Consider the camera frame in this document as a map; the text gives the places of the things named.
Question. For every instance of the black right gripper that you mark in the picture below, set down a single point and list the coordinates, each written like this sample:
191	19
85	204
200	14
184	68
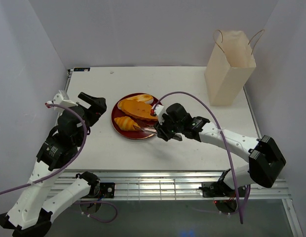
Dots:
162	134

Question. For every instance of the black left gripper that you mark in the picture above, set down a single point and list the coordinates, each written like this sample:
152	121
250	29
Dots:
98	104

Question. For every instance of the metal serving tongs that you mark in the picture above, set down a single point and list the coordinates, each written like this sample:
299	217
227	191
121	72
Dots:
151	130

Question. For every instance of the striped orange croissant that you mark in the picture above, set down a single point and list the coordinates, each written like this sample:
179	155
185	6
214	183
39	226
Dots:
126	124

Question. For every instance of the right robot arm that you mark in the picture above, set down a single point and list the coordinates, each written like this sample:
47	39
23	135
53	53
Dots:
264	159

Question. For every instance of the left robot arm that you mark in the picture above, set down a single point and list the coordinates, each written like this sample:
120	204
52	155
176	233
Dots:
33	213

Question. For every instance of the flat orange bread slice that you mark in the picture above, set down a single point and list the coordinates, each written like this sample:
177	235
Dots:
137	109

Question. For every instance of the long white baguette bread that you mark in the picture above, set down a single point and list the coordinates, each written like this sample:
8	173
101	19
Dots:
146	98

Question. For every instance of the cream paper bag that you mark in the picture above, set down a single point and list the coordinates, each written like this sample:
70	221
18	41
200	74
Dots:
230	65

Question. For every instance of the dark red round plate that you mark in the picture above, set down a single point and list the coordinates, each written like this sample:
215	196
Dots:
135	135

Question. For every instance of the black label sticker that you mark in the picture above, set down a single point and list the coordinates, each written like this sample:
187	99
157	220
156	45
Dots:
81	69

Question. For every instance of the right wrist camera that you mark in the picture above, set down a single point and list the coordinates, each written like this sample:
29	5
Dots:
158	111

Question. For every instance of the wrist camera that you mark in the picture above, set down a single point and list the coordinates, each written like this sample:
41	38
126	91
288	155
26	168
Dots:
60	101
158	111

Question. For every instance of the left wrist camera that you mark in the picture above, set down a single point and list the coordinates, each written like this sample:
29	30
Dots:
60	101

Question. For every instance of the aluminium table frame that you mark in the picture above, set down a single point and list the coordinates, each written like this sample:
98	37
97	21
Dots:
143	170

